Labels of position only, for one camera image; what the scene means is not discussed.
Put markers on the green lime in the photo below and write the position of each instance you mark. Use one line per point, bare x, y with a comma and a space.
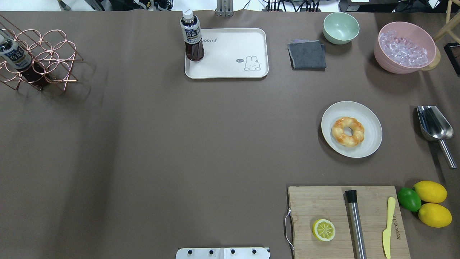
409, 199

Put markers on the tea bottle on tray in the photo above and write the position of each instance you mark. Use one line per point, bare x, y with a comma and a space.
192, 36

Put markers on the pink bowl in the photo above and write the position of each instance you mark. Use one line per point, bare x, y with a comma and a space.
407, 30

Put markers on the wooden chair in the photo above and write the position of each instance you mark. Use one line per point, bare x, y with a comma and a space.
449, 24

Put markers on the white rabbit tray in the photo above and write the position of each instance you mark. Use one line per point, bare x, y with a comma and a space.
231, 53

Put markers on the lemon half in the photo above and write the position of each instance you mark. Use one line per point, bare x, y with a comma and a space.
323, 230

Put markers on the wooden cutting board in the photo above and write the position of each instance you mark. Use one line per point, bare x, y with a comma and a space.
310, 203

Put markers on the steel muddler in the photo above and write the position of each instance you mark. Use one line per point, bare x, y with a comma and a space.
352, 200

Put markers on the tea bottle in rack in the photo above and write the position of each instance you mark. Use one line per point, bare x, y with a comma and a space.
23, 62

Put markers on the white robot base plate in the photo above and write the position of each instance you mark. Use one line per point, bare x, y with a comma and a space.
224, 253

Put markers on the lower yellow lemon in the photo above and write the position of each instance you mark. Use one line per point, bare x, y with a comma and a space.
435, 215

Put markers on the ice cubes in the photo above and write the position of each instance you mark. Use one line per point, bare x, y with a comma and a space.
403, 50

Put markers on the yellow plastic knife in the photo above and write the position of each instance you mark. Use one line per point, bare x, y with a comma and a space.
386, 235

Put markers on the grey folded cloth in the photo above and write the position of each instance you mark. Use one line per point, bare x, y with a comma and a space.
306, 54

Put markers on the yellow lemon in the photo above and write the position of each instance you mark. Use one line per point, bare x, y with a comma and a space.
430, 191
435, 215

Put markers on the upper yellow lemon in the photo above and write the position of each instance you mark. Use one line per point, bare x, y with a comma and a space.
430, 191

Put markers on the wooden coaster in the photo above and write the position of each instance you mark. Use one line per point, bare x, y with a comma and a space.
435, 61

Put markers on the dark framed box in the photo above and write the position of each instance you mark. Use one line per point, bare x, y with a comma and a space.
453, 53

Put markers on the copper wire bottle rack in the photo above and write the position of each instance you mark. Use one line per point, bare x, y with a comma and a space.
52, 51

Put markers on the green bowl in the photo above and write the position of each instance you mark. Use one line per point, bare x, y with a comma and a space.
340, 28

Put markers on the white plate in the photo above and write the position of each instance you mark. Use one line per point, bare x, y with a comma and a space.
372, 128

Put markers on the aluminium post bracket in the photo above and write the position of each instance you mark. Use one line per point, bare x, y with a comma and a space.
224, 8

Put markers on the metal scoop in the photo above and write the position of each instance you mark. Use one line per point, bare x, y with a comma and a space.
435, 128

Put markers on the glazed donut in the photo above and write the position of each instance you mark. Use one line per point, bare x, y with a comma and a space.
348, 131

